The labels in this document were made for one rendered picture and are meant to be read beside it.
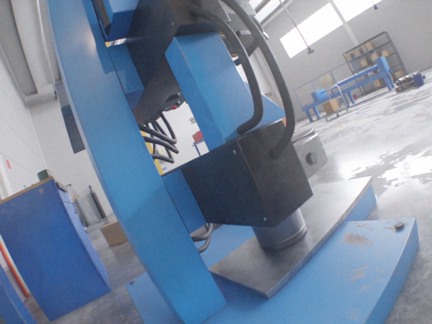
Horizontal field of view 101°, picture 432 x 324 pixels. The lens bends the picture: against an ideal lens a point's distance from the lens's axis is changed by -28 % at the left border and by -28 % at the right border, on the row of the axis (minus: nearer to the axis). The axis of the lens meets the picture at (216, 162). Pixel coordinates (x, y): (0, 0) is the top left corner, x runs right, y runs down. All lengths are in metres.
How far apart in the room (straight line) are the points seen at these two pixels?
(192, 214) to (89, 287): 1.33
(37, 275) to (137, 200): 1.39
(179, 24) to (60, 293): 1.83
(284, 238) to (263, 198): 0.48
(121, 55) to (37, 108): 11.93
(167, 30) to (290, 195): 0.47
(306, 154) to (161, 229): 0.45
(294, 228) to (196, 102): 0.63
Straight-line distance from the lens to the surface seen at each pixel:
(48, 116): 12.43
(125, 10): 0.77
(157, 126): 1.39
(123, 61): 0.84
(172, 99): 1.18
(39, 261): 1.93
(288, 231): 0.95
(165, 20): 0.60
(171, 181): 0.73
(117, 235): 3.52
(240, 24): 0.76
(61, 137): 12.00
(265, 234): 0.96
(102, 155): 0.71
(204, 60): 0.57
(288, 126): 0.50
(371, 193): 1.35
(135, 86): 0.79
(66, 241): 1.87
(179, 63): 0.57
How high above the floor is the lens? 0.60
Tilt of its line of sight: 3 degrees down
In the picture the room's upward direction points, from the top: 25 degrees counter-clockwise
